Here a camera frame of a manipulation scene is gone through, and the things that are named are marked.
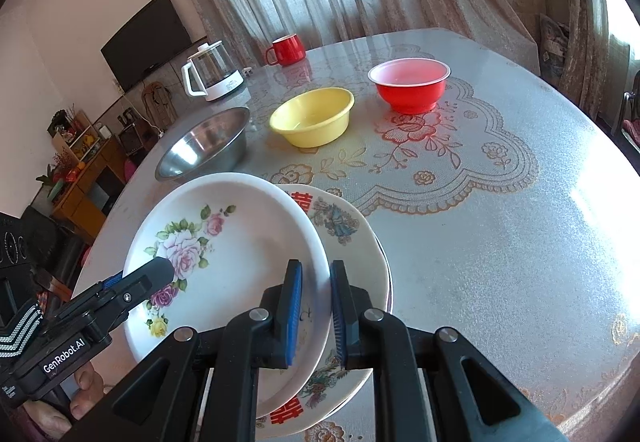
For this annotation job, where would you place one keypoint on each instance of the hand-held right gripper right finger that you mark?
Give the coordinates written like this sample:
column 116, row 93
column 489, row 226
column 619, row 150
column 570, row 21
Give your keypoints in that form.
column 339, row 317

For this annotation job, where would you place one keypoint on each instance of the wooden cabinet with clutter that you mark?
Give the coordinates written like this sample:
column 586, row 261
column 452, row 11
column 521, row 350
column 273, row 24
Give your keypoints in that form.
column 85, row 187

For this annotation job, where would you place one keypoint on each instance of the white plate with purple rim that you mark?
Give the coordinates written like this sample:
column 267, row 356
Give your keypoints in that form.
column 390, row 287

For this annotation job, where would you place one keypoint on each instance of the red plastic bowl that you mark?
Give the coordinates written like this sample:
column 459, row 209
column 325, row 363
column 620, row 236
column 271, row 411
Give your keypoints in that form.
column 410, row 92

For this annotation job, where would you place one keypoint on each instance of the yellow plastic bowl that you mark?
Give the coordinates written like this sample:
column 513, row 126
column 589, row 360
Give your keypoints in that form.
column 312, row 119

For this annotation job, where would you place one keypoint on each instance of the pink plastic object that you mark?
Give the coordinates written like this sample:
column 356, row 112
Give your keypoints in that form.
column 131, row 168

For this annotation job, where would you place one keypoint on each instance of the green potted plant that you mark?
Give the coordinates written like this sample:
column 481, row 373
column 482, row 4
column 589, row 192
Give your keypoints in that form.
column 50, row 182

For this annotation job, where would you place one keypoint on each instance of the stainless steel bowl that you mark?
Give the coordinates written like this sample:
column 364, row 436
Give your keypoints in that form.
column 200, row 147

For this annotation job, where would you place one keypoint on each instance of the white plate with rose print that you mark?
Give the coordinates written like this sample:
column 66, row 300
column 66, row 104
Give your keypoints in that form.
column 240, row 242

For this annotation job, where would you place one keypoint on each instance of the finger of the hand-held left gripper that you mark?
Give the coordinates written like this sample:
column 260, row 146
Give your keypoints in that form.
column 145, row 279
column 114, row 280

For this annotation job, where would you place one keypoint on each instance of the black armchair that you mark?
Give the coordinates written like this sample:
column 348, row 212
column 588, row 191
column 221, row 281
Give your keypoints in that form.
column 55, row 242

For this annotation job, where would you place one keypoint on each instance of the grey side curtain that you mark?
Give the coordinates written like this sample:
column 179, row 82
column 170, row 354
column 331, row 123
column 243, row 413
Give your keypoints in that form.
column 585, row 22

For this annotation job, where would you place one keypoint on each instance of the red mug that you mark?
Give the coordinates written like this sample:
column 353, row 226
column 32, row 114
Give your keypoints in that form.
column 287, row 49

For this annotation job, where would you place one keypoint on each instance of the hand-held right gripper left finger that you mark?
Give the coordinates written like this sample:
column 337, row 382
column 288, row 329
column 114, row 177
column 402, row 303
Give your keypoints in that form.
column 295, row 312

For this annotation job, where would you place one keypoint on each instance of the wooden shelf with ornaments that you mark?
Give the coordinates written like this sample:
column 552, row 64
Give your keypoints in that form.
column 80, row 137

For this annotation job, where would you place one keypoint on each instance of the white glass electric kettle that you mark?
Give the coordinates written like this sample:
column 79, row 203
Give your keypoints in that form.
column 215, row 72

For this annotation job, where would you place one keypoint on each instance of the black speaker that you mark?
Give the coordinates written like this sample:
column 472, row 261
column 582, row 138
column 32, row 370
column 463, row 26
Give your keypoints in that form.
column 131, row 141

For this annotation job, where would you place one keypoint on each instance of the black wall television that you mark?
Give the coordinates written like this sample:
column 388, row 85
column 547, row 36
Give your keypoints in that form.
column 145, row 39

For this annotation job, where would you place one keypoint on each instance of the person's left hand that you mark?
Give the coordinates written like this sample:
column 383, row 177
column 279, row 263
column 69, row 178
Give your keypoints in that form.
column 87, row 382

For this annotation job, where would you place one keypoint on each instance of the patterned cushion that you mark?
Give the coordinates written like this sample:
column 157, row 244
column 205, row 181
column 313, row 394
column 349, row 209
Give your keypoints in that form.
column 552, row 47

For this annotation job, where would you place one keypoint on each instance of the white plate with red characters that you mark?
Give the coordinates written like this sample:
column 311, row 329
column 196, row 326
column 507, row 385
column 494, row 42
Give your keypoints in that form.
column 345, row 222

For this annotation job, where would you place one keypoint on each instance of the wooden chair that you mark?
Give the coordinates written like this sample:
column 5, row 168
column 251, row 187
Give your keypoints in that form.
column 157, row 104

